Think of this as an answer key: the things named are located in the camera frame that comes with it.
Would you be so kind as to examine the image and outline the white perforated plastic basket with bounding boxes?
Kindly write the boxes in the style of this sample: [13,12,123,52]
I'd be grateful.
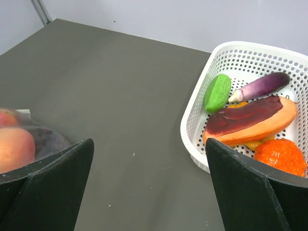
[180,41,308,172]

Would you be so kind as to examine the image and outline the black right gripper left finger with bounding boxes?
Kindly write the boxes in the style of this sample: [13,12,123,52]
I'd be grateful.
[0,139,94,231]

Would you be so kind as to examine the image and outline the fake papaya half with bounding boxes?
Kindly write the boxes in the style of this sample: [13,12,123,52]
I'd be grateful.
[203,96,297,145]

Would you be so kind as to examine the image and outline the clear zip top bag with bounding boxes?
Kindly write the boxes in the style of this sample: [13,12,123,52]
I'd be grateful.
[0,108,71,174]

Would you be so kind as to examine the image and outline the orange fake pumpkin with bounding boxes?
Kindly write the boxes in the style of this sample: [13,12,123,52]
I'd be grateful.
[254,139,307,177]

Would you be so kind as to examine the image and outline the fake peach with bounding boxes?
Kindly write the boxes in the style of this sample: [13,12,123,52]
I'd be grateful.
[0,127,35,173]

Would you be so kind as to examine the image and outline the green fake vegetable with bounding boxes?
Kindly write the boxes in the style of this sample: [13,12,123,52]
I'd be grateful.
[204,74,231,113]

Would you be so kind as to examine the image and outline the aluminium frame post left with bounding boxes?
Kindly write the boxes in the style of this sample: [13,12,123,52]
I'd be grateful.
[31,0,52,26]

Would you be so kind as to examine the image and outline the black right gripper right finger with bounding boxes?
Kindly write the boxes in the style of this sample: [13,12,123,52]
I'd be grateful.
[205,138,308,231]

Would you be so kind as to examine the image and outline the purple fake eggplant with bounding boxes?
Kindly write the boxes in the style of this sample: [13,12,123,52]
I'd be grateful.
[228,72,291,103]

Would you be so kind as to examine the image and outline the dark purple fake grapes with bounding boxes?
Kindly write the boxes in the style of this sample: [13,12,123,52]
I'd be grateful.
[28,127,71,161]

